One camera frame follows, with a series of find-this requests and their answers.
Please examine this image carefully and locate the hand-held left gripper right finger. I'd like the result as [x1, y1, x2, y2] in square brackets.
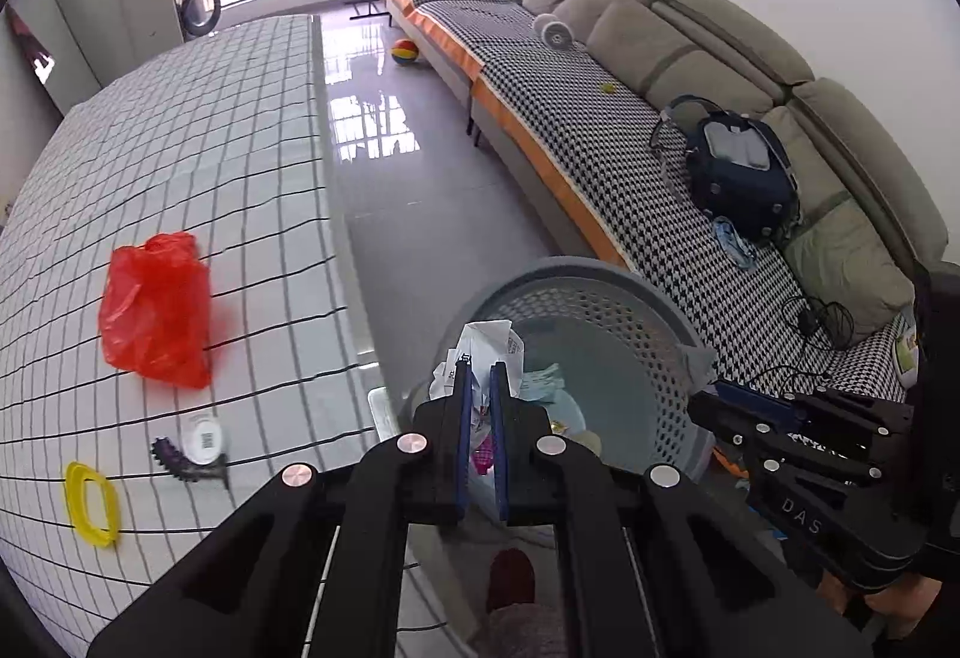
[489, 362, 875, 658]

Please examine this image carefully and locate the blue lanyard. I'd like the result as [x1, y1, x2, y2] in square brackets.
[712, 215, 762, 269]

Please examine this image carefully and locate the houndstooth sofa cover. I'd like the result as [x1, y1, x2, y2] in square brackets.
[379, 0, 912, 404]

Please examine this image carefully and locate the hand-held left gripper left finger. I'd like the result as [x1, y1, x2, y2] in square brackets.
[86, 358, 475, 658]

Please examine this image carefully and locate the grey-green sofa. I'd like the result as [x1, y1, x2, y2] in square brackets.
[379, 0, 950, 404]

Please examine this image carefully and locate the small white fan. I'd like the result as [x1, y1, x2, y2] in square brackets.
[534, 13, 575, 48]

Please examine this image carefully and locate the white paper wrapper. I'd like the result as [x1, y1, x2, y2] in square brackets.
[429, 319, 526, 404]

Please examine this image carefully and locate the black cable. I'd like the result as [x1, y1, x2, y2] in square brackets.
[780, 294, 856, 351]

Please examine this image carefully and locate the person's right hand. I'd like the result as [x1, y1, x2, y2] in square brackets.
[817, 564, 950, 640]

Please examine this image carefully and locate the olive loose cushion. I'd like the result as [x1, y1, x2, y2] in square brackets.
[784, 200, 916, 348]

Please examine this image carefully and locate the dark red slipper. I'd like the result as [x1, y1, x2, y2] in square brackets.
[486, 548, 537, 614]

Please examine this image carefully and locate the checked white tablecloth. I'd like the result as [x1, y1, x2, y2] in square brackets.
[0, 13, 398, 658]

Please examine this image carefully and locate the dark spiky plastic piece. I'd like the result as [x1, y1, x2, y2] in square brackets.
[150, 437, 230, 486]

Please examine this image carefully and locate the white round lid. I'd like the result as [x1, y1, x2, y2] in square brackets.
[180, 414, 227, 468]

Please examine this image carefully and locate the grey perforated basket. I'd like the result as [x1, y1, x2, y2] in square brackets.
[409, 257, 717, 546]

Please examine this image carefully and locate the standing mirror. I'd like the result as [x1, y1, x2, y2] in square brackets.
[7, 0, 102, 115]

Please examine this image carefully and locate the yellow plastic ring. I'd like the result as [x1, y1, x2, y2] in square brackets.
[64, 461, 122, 546]

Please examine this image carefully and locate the grey cabinet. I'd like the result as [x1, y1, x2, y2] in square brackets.
[120, 0, 185, 55]

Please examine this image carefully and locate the person's pink trouser leg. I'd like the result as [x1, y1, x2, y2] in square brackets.
[469, 602, 571, 658]

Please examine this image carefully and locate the navy blue bag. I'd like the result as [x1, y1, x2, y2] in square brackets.
[686, 110, 802, 243]

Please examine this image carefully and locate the light blue wrapper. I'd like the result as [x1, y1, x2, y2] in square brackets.
[521, 362, 567, 404]

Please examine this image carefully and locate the red plastic bag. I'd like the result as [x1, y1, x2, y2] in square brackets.
[100, 232, 215, 390]

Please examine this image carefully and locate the silver foil wrapper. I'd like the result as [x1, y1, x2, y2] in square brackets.
[675, 343, 722, 393]

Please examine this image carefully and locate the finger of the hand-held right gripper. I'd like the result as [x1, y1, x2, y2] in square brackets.
[686, 394, 886, 486]
[712, 380, 916, 438]

